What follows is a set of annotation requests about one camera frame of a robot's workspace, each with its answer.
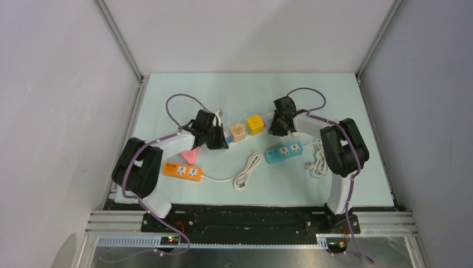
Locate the teal power strip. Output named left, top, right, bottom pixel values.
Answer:
left=265, top=142, right=303, bottom=165

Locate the yellow cube socket adapter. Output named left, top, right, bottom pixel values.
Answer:
left=246, top=114, right=264, bottom=136

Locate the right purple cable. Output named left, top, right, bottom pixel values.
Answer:
left=287, top=87, right=375, bottom=265

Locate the pink triangular power socket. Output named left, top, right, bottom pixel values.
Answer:
left=180, top=148, right=199, bottom=165

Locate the right aluminium frame post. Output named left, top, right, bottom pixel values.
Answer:
left=356, top=0, right=407, bottom=79

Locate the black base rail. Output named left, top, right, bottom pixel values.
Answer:
left=103, top=201, right=361, bottom=247

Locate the beige cube socket adapter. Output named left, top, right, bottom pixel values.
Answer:
left=229, top=123, right=246, bottom=143

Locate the left aluminium frame post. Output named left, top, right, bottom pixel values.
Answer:
left=93, top=0, right=144, bottom=83

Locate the right circuit board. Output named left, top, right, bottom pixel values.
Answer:
left=327, top=241, right=347, bottom=255

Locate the left circuit board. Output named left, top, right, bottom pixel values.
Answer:
left=160, top=236, right=180, bottom=246

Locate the orange power strip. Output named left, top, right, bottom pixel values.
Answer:
left=162, top=162, right=202, bottom=182

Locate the orange strip white cord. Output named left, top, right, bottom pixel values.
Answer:
left=201, top=151, right=262, bottom=191

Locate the aluminium frame post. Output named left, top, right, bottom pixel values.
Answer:
left=356, top=0, right=407, bottom=79
left=93, top=0, right=144, bottom=83

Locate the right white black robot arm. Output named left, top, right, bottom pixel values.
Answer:
left=269, top=96, right=369, bottom=233

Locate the teal strip white cord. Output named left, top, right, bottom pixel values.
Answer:
left=302, top=138, right=330, bottom=178

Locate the white multicolour power strip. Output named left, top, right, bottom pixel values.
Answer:
left=224, top=112, right=274, bottom=147

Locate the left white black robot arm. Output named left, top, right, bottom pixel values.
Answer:
left=112, top=109, right=229, bottom=232

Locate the light green table mat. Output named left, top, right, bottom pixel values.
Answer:
left=133, top=74, right=394, bottom=207

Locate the circuit board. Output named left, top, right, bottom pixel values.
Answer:
left=327, top=241, right=347, bottom=255
left=160, top=236, right=180, bottom=246

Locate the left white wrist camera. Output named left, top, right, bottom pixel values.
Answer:
left=212, top=108, right=223, bottom=126

